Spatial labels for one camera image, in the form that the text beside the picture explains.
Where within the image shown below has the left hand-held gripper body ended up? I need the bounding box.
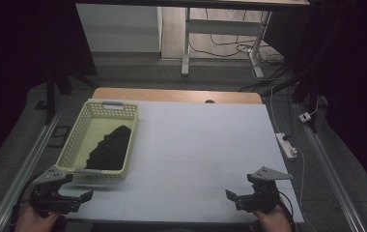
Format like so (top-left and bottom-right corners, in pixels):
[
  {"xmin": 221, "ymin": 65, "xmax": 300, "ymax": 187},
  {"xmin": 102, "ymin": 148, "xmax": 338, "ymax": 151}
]
[{"xmin": 28, "ymin": 164, "xmax": 80, "ymax": 218}]

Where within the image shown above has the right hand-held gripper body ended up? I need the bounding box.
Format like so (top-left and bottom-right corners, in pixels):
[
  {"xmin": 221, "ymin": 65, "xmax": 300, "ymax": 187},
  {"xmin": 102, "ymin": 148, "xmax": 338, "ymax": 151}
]
[{"xmin": 240, "ymin": 165, "xmax": 294, "ymax": 215}]

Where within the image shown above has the person's right hand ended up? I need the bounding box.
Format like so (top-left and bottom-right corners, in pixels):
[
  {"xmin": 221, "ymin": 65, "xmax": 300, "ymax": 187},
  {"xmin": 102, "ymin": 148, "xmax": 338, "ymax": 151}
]
[{"xmin": 252, "ymin": 202, "xmax": 294, "ymax": 232}]

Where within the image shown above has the person's left hand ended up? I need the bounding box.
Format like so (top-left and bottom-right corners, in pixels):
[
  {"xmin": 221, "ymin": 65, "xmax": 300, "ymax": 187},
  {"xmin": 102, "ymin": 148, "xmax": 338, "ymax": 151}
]
[{"xmin": 14, "ymin": 203, "xmax": 61, "ymax": 232}]

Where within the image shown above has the white power strip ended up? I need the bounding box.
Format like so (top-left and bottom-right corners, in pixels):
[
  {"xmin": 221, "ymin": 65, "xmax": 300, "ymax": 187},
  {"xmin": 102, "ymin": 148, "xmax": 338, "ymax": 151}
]
[{"xmin": 274, "ymin": 131, "xmax": 298, "ymax": 160}]

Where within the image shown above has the black cloth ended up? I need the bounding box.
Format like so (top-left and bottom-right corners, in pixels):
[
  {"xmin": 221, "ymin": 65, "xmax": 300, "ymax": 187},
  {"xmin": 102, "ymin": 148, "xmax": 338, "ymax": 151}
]
[{"xmin": 84, "ymin": 125, "xmax": 133, "ymax": 171}]

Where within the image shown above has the white table mat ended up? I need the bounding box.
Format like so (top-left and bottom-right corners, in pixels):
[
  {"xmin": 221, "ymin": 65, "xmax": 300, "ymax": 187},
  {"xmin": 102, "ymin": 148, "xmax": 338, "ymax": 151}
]
[{"xmin": 59, "ymin": 98, "xmax": 305, "ymax": 224}]

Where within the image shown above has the pale yellow plastic basket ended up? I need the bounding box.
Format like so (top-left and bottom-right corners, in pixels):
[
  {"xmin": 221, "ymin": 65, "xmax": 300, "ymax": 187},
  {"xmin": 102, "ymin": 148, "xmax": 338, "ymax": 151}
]
[{"xmin": 55, "ymin": 100, "xmax": 140, "ymax": 181}]

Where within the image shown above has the small white adapter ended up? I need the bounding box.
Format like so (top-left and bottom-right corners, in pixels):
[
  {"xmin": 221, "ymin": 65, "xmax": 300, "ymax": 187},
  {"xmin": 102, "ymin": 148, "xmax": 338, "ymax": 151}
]
[{"xmin": 298, "ymin": 111, "xmax": 313, "ymax": 124}]

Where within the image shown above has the black stand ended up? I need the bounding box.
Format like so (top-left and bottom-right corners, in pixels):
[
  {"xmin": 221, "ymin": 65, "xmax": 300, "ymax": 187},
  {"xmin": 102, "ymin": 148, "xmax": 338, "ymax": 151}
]
[
  {"xmin": 268, "ymin": 57, "xmax": 323, "ymax": 133},
  {"xmin": 43, "ymin": 54, "xmax": 99, "ymax": 126}
]

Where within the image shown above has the white-framed desk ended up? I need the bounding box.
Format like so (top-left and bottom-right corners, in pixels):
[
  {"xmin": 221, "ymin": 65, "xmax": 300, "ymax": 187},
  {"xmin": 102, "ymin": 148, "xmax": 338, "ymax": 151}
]
[{"xmin": 74, "ymin": 0, "xmax": 311, "ymax": 80}]

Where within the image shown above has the white cabinet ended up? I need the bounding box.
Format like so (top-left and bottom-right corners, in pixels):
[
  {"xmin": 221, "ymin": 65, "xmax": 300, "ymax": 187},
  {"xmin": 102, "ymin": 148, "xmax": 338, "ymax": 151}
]
[{"xmin": 75, "ymin": 3, "xmax": 163, "ymax": 53}]

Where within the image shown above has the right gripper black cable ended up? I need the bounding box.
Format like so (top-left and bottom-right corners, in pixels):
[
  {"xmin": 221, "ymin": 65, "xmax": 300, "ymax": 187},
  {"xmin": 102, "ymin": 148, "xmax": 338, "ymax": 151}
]
[{"xmin": 277, "ymin": 189, "xmax": 297, "ymax": 228}]

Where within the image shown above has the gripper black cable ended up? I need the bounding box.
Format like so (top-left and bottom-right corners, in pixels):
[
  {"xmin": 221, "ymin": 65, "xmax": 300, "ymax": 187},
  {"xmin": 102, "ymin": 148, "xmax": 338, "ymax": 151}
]
[
  {"xmin": 277, "ymin": 189, "xmax": 297, "ymax": 228},
  {"xmin": 10, "ymin": 174, "xmax": 42, "ymax": 228}
]

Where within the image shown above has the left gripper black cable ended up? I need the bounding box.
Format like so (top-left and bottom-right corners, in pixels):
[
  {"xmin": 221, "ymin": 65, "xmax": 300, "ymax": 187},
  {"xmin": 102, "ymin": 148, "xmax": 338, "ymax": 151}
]
[{"xmin": 10, "ymin": 174, "xmax": 42, "ymax": 228}]

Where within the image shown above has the aluminium floor rail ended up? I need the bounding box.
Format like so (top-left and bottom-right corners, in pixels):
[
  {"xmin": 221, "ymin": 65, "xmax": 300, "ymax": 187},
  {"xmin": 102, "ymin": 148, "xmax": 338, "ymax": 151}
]
[
  {"xmin": 295, "ymin": 101, "xmax": 367, "ymax": 232},
  {"xmin": 0, "ymin": 104, "xmax": 64, "ymax": 232}
]

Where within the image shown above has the white power cable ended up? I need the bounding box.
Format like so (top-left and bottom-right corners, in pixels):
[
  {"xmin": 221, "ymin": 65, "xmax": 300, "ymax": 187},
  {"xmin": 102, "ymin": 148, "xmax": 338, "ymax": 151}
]
[{"xmin": 296, "ymin": 147, "xmax": 318, "ymax": 232}]

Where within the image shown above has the black floor cable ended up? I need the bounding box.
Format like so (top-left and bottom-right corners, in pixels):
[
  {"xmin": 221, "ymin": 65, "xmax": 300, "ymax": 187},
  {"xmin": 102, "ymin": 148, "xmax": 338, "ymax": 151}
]
[{"xmin": 189, "ymin": 8, "xmax": 287, "ymax": 71}]

